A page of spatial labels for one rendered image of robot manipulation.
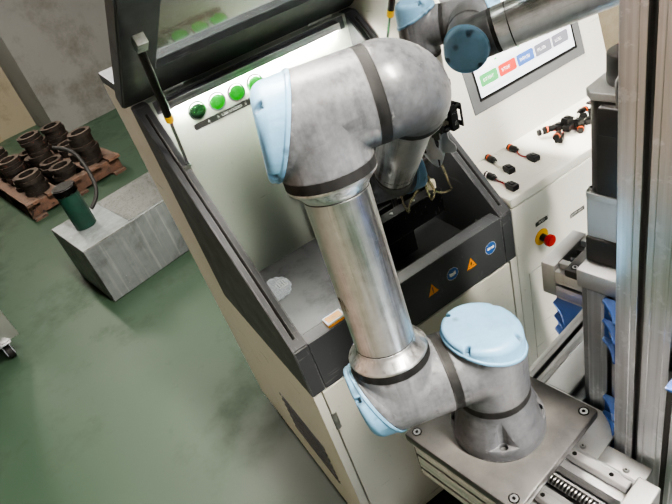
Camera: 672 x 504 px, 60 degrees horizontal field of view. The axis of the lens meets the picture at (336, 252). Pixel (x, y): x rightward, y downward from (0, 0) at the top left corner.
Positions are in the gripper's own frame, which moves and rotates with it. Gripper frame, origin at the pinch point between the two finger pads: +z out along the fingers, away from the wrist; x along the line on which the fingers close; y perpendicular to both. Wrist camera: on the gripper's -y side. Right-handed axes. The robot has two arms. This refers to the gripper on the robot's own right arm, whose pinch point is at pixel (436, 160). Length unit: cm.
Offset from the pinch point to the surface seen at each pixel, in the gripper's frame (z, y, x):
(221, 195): 11, -57, -35
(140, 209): 84, -243, -43
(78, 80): 79, -613, -7
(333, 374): 41, -3, -40
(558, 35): 3, -30, 74
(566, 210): 40, -3, 44
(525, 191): 25.5, -3.2, 28.8
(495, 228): 30.5, -3.0, 16.8
